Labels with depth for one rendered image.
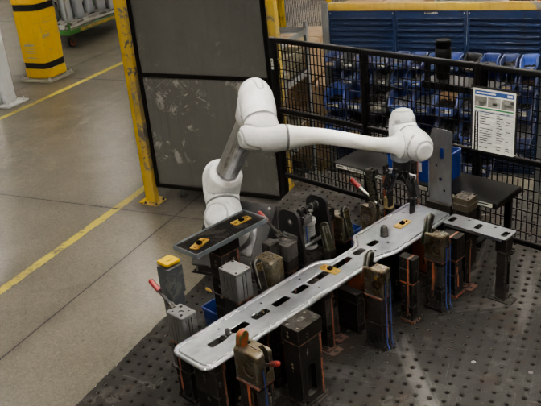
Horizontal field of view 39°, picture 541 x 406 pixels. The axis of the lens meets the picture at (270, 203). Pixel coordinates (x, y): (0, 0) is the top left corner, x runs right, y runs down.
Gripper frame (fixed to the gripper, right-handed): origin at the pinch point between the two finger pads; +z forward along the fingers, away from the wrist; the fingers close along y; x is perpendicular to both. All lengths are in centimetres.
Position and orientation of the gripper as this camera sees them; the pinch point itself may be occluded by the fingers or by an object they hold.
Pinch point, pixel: (401, 205)
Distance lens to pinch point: 322.6
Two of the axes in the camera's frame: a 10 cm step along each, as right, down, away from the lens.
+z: 0.6, 9.1, 4.2
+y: 7.2, 2.5, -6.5
